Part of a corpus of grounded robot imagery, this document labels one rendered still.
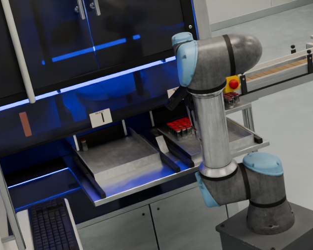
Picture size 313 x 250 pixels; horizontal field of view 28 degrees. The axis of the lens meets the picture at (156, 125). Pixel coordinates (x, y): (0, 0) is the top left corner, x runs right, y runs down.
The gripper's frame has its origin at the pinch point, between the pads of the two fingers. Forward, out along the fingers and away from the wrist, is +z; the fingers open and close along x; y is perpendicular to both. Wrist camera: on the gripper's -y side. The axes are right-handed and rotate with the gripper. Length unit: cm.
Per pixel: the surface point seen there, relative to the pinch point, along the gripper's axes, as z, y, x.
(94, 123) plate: -2.4, -31.3, 29.4
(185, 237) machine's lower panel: 64, -6, 30
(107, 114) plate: -4.2, -25.2, 29.7
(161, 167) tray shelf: 10.2, -16.6, -1.9
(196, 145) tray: 10.8, 1.4, 6.7
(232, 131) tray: 11.5, 17.9, 8.9
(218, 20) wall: 104, 221, 500
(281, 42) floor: 115, 239, 379
